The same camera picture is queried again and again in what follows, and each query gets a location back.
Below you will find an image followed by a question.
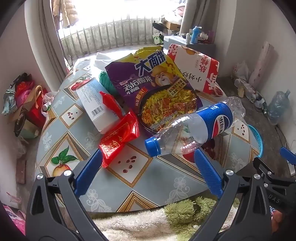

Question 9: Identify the large red foil packet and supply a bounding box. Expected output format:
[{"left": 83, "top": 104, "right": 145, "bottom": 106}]
[{"left": 99, "top": 111, "right": 140, "bottom": 168}]

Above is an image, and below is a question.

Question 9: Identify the red gift bag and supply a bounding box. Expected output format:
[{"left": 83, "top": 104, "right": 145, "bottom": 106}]
[{"left": 22, "top": 86, "right": 49, "bottom": 128}]

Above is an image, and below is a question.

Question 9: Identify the blue plastic basket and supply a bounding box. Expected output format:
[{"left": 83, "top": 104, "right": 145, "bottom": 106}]
[{"left": 246, "top": 124, "right": 264, "bottom": 158}]

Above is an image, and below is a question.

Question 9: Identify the pink long roll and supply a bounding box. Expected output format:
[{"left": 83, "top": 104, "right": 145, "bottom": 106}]
[{"left": 248, "top": 42, "right": 274, "bottom": 87}]

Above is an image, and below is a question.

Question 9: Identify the hanging beige jacket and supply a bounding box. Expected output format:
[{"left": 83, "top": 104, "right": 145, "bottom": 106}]
[{"left": 53, "top": 0, "right": 80, "bottom": 28}]

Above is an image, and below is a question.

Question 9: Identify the clear plastic bottle blue label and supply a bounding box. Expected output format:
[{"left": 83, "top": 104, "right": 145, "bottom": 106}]
[{"left": 144, "top": 96, "right": 246, "bottom": 157}]

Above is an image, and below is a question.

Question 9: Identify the white plastic bag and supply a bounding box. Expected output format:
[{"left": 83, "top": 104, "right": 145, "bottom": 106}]
[{"left": 231, "top": 61, "right": 250, "bottom": 80}]

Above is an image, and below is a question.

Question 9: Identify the grey cabinet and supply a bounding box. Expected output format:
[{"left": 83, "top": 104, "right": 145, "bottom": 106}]
[{"left": 163, "top": 36, "right": 216, "bottom": 61}]

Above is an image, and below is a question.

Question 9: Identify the window railing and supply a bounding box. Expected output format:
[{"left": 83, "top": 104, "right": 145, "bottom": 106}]
[{"left": 59, "top": 14, "right": 162, "bottom": 58}]

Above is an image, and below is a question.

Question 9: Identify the pile of floor wrappers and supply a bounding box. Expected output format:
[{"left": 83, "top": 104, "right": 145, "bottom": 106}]
[{"left": 234, "top": 78, "right": 265, "bottom": 105}]

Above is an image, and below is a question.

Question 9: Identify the white medicine box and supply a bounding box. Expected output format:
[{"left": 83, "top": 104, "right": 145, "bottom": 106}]
[{"left": 76, "top": 77, "right": 124, "bottom": 134}]

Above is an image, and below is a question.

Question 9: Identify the small red foil packet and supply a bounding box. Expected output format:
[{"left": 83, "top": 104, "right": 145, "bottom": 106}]
[{"left": 99, "top": 91, "right": 126, "bottom": 117}]

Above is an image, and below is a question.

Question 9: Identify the green plastic bag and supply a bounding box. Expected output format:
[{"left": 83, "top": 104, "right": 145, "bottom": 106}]
[{"left": 99, "top": 71, "right": 118, "bottom": 96}]

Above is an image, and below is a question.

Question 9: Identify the red brick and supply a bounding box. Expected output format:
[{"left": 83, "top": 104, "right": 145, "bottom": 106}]
[{"left": 16, "top": 159, "right": 26, "bottom": 184}]

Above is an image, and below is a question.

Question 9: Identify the green white fuzzy robe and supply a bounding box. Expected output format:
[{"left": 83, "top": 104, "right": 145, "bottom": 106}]
[{"left": 89, "top": 197, "right": 241, "bottom": 241}]

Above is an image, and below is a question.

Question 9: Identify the clear plastic bag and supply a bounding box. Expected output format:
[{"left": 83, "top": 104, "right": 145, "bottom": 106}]
[{"left": 41, "top": 91, "right": 58, "bottom": 114}]

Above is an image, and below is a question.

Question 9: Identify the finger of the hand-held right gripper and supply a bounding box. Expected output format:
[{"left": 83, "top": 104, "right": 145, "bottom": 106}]
[
  {"left": 280, "top": 147, "right": 296, "bottom": 165},
  {"left": 253, "top": 157, "right": 296, "bottom": 186}
]

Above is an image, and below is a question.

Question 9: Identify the blue spray bottle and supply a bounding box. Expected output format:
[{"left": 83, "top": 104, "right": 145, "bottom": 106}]
[{"left": 190, "top": 26, "right": 200, "bottom": 44}]

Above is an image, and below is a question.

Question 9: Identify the beige curtain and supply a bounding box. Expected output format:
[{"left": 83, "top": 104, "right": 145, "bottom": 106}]
[{"left": 179, "top": 0, "right": 219, "bottom": 44}]

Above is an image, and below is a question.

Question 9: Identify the grey curtain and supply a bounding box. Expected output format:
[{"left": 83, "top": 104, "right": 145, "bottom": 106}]
[{"left": 38, "top": 0, "right": 74, "bottom": 81}]

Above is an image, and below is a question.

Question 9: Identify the white tissue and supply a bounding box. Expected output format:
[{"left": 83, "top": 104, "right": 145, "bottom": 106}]
[{"left": 94, "top": 52, "right": 121, "bottom": 70}]

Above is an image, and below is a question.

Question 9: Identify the red white snack bag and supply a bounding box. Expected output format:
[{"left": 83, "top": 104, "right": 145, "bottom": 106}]
[{"left": 167, "top": 43, "right": 224, "bottom": 96}]

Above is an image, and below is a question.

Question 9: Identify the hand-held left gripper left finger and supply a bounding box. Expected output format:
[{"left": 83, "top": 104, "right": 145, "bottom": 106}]
[{"left": 25, "top": 149, "right": 109, "bottom": 241}]

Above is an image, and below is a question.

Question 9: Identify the fruit-print tablecloth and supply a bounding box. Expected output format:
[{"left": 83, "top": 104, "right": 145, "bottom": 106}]
[{"left": 37, "top": 50, "right": 260, "bottom": 212}]

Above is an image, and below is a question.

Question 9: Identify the large blue water jug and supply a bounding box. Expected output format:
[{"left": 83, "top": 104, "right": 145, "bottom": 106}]
[{"left": 266, "top": 90, "right": 290, "bottom": 126}]

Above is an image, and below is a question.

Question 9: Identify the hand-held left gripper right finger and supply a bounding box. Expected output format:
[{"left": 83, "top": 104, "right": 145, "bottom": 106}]
[{"left": 194, "top": 148, "right": 272, "bottom": 241}]

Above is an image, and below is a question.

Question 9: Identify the cardboard box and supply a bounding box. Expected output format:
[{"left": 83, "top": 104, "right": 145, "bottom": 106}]
[{"left": 162, "top": 20, "right": 182, "bottom": 32}]

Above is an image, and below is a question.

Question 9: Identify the pink printed bag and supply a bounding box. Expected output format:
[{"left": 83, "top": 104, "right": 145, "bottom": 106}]
[{"left": 3, "top": 204, "right": 26, "bottom": 234}]

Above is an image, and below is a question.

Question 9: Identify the black bag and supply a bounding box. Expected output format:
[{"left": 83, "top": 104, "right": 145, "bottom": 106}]
[{"left": 152, "top": 21, "right": 169, "bottom": 35}]

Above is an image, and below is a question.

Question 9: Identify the purple noodle packet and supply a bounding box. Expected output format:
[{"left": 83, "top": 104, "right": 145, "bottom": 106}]
[{"left": 105, "top": 46, "right": 204, "bottom": 133}]

